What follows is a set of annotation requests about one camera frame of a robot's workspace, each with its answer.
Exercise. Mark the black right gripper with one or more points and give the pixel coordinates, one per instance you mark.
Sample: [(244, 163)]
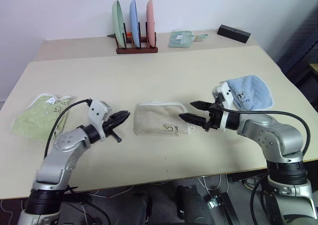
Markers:
[(215, 118)]

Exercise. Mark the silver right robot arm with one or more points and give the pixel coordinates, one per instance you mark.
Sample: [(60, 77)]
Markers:
[(273, 140)]

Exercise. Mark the grey sneaker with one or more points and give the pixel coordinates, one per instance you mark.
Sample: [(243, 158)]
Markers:
[(252, 184)]

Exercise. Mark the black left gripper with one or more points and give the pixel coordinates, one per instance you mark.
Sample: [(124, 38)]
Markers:
[(111, 125)]

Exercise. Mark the light green cloth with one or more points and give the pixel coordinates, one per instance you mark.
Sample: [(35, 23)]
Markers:
[(180, 39)]

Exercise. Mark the small pale green cloth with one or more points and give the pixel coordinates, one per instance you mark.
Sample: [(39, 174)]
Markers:
[(201, 36)]

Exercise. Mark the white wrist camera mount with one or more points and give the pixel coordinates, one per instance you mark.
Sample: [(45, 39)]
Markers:
[(98, 110), (226, 93)]

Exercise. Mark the dark wooden plate rack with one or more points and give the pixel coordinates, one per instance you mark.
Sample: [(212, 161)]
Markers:
[(137, 50)]

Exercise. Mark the blue cloth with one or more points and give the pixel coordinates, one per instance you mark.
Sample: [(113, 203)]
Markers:
[(256, 93)]

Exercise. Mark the long black box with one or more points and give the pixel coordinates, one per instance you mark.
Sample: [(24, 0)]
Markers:
[(233, 33)]

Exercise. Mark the green plate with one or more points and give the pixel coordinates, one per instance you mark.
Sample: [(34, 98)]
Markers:
[(117, 21)]

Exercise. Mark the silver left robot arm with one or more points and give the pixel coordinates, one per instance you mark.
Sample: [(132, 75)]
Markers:
[(64, 150)]

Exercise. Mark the dark fabric partition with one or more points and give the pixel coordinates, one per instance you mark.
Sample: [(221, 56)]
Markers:
[(300, 48)]

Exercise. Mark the pink plate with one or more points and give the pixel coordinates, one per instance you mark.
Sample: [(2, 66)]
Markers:
[(150, 21)]

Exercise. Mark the beige cloth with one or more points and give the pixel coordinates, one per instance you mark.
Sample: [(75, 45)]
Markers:
[(156, 118)]

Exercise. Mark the black metal frame foot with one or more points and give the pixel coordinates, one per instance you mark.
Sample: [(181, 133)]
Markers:
[(228, 208)]

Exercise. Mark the large dark rounded shape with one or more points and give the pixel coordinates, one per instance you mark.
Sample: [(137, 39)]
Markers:
[(193, 207)]

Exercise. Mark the blue plate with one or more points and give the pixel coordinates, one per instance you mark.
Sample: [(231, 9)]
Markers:
[(134, 21)]

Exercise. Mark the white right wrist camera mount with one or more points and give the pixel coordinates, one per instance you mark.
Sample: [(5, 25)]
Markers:
[(226, 93)]

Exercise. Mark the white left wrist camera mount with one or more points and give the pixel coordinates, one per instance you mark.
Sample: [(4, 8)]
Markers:
[(98, 110)]

